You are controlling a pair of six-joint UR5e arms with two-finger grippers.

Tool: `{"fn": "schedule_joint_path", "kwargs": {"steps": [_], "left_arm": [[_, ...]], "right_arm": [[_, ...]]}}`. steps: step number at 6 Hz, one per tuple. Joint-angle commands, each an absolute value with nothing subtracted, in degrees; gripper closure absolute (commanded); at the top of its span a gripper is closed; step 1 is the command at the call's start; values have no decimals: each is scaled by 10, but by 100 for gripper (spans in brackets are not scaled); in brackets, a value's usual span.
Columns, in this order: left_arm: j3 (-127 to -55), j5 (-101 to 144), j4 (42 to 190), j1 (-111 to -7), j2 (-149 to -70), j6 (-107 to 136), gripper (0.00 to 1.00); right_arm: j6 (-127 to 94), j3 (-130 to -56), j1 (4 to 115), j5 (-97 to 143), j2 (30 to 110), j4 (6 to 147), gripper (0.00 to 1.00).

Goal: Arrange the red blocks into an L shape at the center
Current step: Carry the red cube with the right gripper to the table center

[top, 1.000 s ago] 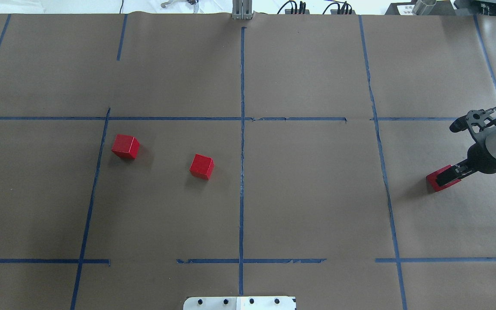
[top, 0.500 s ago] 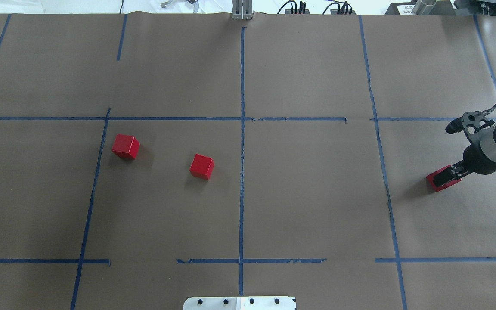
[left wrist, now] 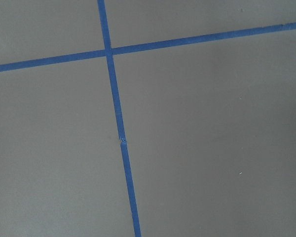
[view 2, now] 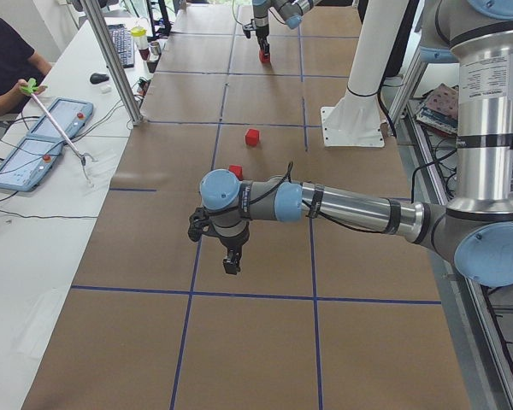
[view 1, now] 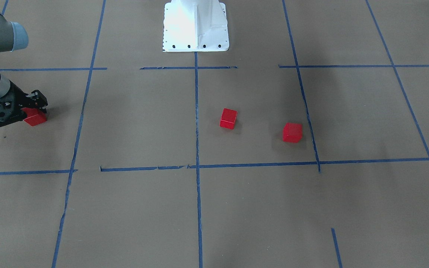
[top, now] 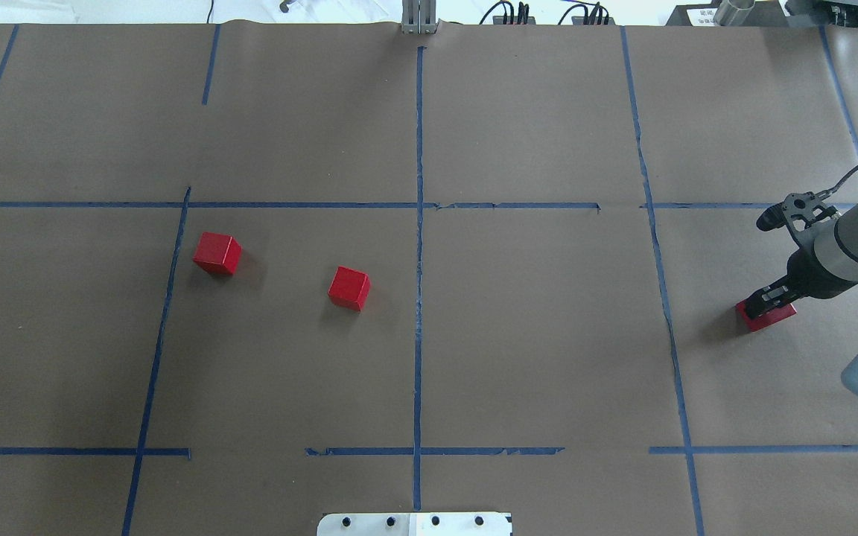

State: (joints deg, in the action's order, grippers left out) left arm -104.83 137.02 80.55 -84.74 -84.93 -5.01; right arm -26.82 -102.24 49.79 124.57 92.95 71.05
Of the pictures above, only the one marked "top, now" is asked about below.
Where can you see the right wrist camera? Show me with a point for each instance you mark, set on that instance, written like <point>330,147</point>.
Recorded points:
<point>807,208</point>

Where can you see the aluminium frame post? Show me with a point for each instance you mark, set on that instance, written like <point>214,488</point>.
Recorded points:
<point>418,17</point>

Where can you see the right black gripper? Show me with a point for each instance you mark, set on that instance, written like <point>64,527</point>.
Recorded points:
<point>805,273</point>

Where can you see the white mounting plate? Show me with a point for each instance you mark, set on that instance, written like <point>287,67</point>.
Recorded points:
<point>417,523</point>

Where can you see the red block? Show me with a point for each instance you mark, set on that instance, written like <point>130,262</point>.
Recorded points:
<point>218,254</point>
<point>349,288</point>
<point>766,319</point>

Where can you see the brown paper table cover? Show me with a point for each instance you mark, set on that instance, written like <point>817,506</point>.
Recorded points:
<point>557,223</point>

